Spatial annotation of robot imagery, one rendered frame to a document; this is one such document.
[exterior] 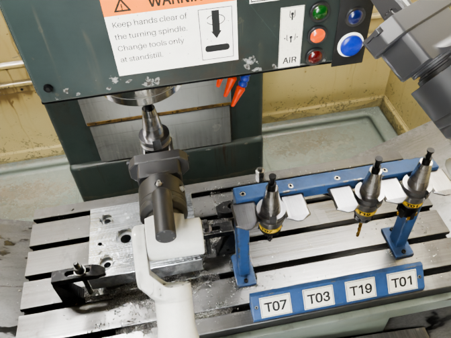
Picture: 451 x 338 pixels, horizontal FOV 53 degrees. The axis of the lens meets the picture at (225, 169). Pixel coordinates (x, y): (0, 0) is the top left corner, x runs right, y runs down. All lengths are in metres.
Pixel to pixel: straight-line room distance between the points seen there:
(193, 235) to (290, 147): 1.30
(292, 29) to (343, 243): 0.84
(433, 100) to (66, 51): 0.43
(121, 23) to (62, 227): 0.98
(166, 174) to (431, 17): 0.53
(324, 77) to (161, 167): 1.26
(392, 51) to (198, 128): 1.04
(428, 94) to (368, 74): 1.57
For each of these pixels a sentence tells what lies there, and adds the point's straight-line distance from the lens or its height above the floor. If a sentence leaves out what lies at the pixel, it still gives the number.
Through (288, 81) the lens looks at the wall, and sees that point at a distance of 1.98.
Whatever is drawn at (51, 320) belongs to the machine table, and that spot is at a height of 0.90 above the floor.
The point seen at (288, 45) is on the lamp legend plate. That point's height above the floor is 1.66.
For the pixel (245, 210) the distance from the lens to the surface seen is 0.97.
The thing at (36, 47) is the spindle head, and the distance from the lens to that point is 0.59.
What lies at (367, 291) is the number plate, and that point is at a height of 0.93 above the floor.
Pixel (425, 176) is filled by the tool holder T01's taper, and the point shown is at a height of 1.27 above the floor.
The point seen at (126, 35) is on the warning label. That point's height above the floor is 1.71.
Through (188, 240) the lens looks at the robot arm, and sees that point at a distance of 0.77.
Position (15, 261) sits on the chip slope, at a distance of 1.75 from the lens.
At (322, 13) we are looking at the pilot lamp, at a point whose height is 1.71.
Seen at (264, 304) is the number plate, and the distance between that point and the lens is 1.16.
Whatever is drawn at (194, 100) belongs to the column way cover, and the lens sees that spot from 1.43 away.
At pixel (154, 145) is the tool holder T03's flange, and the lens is 0.93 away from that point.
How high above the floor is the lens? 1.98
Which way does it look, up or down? 46 degrees down
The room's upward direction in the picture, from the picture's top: 4 degrees counter-clockwise
